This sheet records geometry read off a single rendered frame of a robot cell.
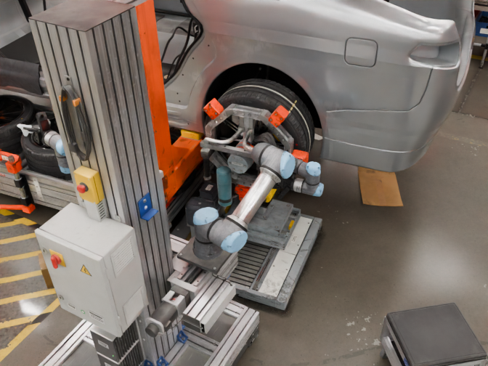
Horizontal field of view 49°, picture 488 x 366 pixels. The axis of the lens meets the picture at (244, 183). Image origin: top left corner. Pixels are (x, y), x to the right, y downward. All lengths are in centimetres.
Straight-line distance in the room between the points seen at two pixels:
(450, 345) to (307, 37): 175
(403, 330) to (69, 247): 174
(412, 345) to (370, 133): 117
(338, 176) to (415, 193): 61
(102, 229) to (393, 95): 169
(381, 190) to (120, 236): 265
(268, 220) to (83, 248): 178
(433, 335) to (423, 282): 77
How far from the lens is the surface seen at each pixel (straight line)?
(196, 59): 336
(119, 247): 213
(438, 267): 384
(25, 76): 428
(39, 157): 412
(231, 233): 237
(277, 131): 304
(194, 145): 358
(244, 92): 314
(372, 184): 439
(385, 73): 297
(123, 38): 192
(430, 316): 309
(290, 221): 376
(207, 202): 352
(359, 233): 395
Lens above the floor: 266
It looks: 38 degrees down
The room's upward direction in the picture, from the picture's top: 1 degrees counter-clockwise
